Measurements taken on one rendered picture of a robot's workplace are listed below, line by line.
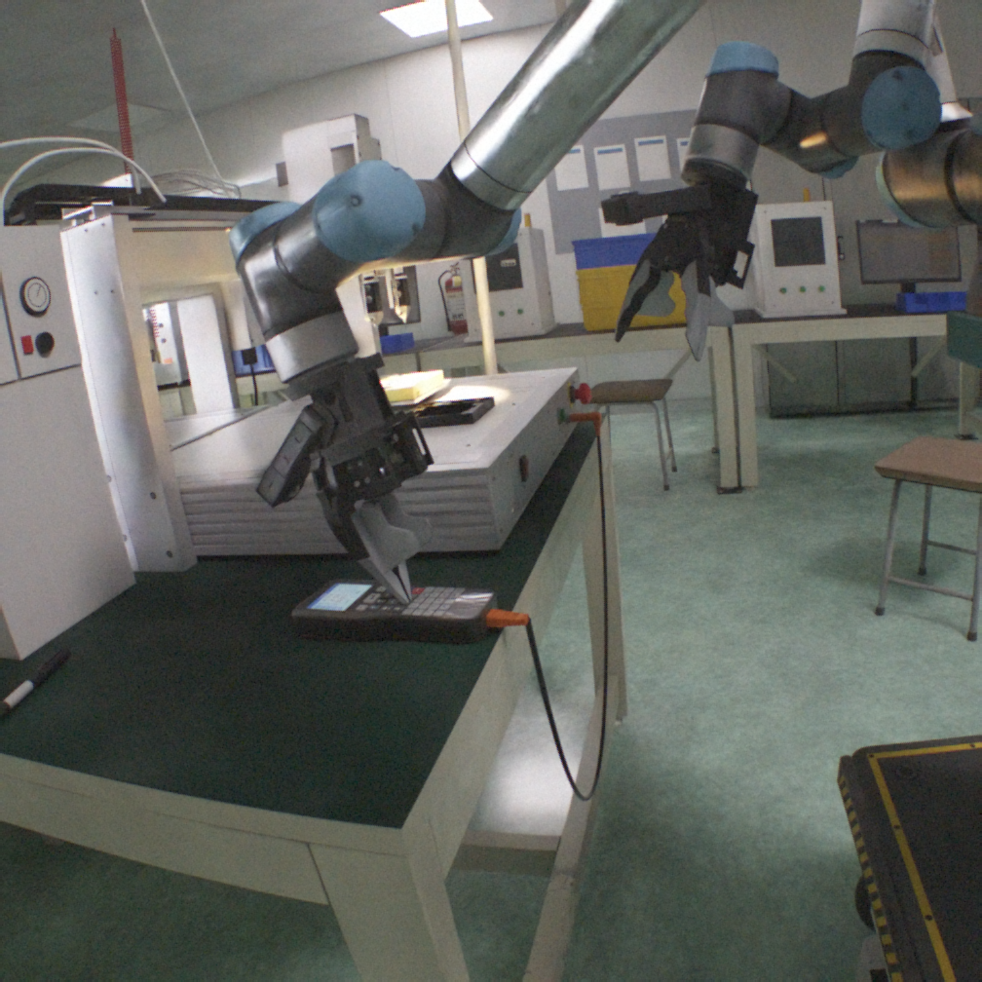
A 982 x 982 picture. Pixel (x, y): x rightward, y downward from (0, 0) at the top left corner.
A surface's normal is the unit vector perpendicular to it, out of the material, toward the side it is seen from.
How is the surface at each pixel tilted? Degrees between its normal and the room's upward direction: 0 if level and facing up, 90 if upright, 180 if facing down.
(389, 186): 76
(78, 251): 90
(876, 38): 71
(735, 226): 93
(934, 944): 0
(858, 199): 90
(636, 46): 139
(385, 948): 90
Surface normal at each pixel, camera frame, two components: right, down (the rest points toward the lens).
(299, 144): -0.25, 0.31
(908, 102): 0.21, 0.25
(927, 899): -0.13, -0.95
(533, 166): 0.20, 0.88
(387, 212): 0.70, -0.15
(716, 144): -0.41, 0.05
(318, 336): 0.40, 0.02
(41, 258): 0.96, -0.05
